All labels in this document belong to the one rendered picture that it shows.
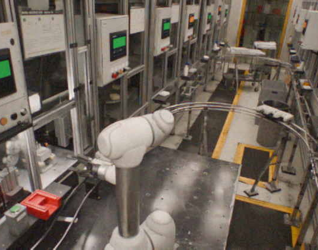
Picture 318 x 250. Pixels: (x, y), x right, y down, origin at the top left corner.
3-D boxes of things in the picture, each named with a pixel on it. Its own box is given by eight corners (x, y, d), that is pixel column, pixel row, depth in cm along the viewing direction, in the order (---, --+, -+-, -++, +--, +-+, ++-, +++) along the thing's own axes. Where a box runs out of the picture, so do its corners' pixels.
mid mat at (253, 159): (277, 191, 319) (277, 190, 318) (228, 179, 335) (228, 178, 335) (276, 150, 404) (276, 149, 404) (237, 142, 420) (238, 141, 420)
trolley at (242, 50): (223, 90, 652) (229, 47, 610) (219, 83, 702) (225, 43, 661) (261, 92, 650) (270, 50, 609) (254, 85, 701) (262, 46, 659)
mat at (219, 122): (214, 173, 344) (214, 172, 344) (168, 162, 361) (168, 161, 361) (249, 70, 843) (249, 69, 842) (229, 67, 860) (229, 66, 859)
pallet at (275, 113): (255, 114, 315) (256, 106, 311) (262, 112, 323) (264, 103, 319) (284, 126, 290) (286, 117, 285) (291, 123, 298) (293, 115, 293)
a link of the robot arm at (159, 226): (180, 247, 151) (184, 217, 141) (153, 265, 140) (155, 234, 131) (161, 230, 162) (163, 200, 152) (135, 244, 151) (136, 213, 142)
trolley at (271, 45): (271, 83, 731) (280, 44, 689) (249, 80, 741) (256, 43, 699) (267, 74, 805) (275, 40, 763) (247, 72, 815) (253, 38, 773)
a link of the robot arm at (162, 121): (153, 121, 132) (129, 128, 124) (170, 99, 118) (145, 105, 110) (167, 145, 128) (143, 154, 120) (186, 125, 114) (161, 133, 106)
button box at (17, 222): (18, 236, 131) (13, 216, 125) (5, 230, 133) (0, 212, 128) (30, 224, 137) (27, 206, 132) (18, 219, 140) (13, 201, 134)
